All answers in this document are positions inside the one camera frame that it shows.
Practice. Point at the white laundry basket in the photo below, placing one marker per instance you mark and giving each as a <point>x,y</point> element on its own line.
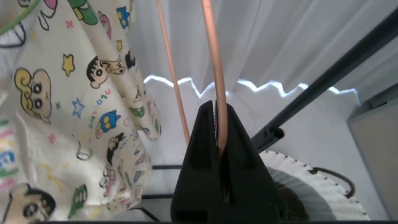
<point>311,186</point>

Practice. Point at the black clothes rack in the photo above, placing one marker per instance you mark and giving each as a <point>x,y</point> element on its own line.
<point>342,68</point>

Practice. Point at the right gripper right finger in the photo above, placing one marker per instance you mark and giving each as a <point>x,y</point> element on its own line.
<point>252,193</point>

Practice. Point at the cream printed garment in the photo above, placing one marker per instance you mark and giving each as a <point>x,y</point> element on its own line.
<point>77,124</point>

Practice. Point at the white curtain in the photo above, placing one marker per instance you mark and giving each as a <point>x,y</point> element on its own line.
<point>280,46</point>

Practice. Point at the pink clothes hanger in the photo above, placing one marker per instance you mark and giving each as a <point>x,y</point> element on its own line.
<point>214,62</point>

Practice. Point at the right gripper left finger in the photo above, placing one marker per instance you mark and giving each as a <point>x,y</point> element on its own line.
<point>199,186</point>

